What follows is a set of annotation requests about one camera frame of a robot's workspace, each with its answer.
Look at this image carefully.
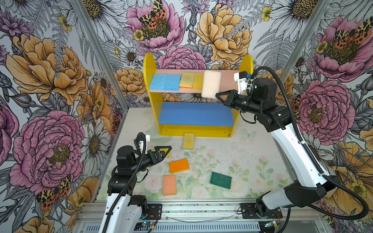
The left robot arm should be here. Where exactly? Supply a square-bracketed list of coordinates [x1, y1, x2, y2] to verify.
[99, 146, 172, 233]

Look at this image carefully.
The blue cellulose sponge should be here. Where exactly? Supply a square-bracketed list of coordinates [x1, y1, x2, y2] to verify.
[150, 74, 167, 90]
[163, 74, 181, 91]

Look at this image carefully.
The yellow shelf with coloured boards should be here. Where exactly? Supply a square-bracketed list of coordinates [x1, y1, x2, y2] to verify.
[143, 53, 240, 138]

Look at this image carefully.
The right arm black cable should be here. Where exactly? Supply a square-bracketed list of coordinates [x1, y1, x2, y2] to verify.
[250, 65, 370, 220]

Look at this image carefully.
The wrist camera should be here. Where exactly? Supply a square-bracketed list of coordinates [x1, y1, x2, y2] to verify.
[138, 135, 151, 152]
[234, 71, 253, 95]

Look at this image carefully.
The bright yellow sponge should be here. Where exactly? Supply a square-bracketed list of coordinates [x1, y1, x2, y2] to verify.
[152, 149, 171, 158]

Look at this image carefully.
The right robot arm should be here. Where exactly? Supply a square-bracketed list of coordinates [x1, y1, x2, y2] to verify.
[216, 78, 334, 218]

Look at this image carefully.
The pale pink sponge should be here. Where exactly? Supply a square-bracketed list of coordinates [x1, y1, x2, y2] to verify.
[201, 70, 221, 99]

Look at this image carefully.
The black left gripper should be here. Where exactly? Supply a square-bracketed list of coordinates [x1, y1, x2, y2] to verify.
[131, 146, 173, 172]

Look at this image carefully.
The orange sponge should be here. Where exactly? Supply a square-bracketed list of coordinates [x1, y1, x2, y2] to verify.
[169, 158, 190, 174]

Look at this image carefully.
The peach pink sponge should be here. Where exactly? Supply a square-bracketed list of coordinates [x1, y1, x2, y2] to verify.
[163, 175, 177, 196]

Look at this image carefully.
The aluminium frame post right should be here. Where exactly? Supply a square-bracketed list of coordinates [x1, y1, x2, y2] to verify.
[263, 0, 333, 111]

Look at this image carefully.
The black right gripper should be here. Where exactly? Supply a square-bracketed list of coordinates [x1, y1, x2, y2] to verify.
[215, 89, 264, 115]

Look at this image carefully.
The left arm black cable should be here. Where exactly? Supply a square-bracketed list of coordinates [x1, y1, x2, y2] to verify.
[100, 132, 149, 233]

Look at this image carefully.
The aluminium frame post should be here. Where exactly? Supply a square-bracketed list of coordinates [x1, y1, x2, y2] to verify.
[69, 0, 130, 111]
[263, 0, 333, 111]

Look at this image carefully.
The dark green scouring pad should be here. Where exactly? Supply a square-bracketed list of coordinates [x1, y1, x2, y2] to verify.
[210, 172, 232, 189]

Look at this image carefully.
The aluminium frame post left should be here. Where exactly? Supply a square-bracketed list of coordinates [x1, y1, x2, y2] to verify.
[69, 0, 130, 111]

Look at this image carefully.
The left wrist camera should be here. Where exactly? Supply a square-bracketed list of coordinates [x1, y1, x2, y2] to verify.
[138, 135, 151, 152]

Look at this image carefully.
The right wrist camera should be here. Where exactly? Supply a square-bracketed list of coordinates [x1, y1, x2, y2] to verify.
[234, 71, 253, 95]

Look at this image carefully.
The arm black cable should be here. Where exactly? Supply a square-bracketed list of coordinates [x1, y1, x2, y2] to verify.
[100, 132, 149, 233]
[250, 65, 370, 220]

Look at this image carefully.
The dull yellow sponge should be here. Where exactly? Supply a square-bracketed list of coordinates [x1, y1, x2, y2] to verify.
[179, 72, 195, 88]

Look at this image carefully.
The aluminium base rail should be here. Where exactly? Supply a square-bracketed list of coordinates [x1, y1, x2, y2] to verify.
[75, 199, 327, 233]

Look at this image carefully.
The yellow sponge with green back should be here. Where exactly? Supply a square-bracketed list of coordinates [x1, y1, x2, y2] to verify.
[183, 133, 195, 150]

